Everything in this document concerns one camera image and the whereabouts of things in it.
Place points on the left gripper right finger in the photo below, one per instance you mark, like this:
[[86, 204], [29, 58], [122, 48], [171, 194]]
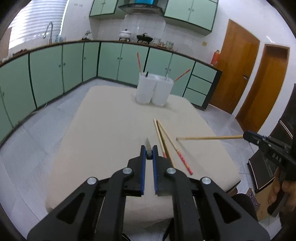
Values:
[[202, 210]]

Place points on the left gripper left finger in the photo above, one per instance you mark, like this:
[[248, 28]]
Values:
[[95, 210]]

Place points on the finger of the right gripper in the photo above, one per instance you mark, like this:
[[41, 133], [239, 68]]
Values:
[[254, 140], [251, 134]]

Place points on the plain bamboo chopstick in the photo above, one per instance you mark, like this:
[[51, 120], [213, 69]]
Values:
[[209, 138]]

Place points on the red floral chopstick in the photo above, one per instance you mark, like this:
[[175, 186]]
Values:
[[176, 149]]

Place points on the bamboo orange-band chopstick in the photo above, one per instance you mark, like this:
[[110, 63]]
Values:
[[160, 138]]

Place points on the red-handled chopstick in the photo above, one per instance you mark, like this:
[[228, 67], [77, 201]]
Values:
[[139, 63], [182, 75]]

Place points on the person's right hand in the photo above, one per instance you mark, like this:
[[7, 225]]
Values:
[[288, 187]]

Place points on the wooden door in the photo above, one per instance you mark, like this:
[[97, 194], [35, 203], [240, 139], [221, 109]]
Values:
[[265, 88], [236, 61]]

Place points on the orange gas cylinder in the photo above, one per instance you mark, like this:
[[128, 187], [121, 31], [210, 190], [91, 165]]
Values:
[[215, 58]]

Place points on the right white plastic container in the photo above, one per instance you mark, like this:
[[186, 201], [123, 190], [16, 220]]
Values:
[[162, 90]]

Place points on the white plastic container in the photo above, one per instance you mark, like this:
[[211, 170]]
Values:
[[162, 90], [145, 88]]

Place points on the left white plastic container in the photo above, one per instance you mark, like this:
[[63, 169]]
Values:
[[145, 88]]

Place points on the green upper cabinets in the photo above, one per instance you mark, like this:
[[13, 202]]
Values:
[[197, 16]]

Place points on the black wok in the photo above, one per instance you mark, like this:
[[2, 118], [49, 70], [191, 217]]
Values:
[[144, 38]]

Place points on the green base cabinet run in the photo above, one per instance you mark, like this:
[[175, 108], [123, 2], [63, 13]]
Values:
[[33, 78]]

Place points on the white cooking pot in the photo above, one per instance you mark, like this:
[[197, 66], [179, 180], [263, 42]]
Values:
[[125, 35]]

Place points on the range hood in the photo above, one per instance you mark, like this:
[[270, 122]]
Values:
[[142, 8]]

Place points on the window blinds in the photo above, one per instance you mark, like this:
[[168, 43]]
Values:
[[37, 20]]

